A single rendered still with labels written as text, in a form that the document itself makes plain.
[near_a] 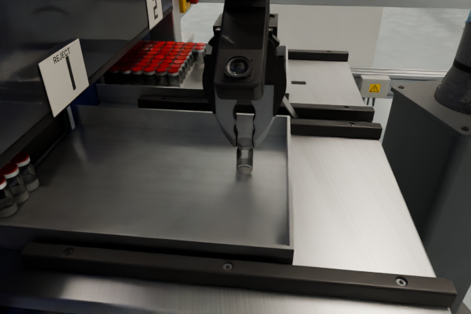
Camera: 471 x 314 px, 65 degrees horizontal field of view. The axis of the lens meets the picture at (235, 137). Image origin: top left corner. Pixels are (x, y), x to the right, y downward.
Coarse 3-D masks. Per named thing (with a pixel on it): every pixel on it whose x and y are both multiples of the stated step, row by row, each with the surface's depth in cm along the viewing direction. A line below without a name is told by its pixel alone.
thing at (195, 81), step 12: (192, 72) 80; (288, 72) 71; (96, 84) 66; (108, 84) 66; (192, 84) 74; (288, 84) 66; (108, 96) 67; (120, 96) 67; (132, 96) 66; (168, 96) 66; (180, 96) 65; (192, 96) 65; (204, 96) 65; (288, 96) 63
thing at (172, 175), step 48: (96, 144) 55; (144, 144) 55; (192, 144) 55; (288, 144) 49; (48, 192) 46; (96, 192) 46; (144, 192) 46; (192, 192) 46; (240, 192) 46; (288, 192) 42; (0, 240) 38; (48, 240) 37; (96, 240) 36; (144, 240) 36; (192, 240) 35; (240, 240) 39; (288, 240) 37
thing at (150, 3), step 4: (148, 0) 67; (152, 0) 69; (156, 0) 71; (160, 0) 74; (148, 4) 67; (152, 4) 69; (160, 4) 74; (148, 8) 67; (152, 8) 69; (156, 8) 72; (160, 8) 74; (148, 12) 67; (152, 12) 69; (156, 12) 72; (160, 12) 74; (148, 16) 67; (152, 16) 70; (160, 16) 74; (152, 20) 70; (156, 20) 72; (152, 24) 70
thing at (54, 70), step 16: (64, 48) 41; (80, 48) 44; (48, 64) 38; (64, 64) 41; (80, 64) 45; (48, 80) 39; (64, 80) 42; (80, 80) 45; (48, 96) 39; (64, 96) 42
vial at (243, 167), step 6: (252, 144) 47; (240, 150) 47; (246, 150) 47; (252, 150) 48; (240, 156) 47; (246, 156) 47; (252, 156) 48; (240, 162) 48; (246, 162) 48; (252, 162) 48; (240, 168) 48; (246, 168) 48; (252, 168) 49; (246, 174) 49
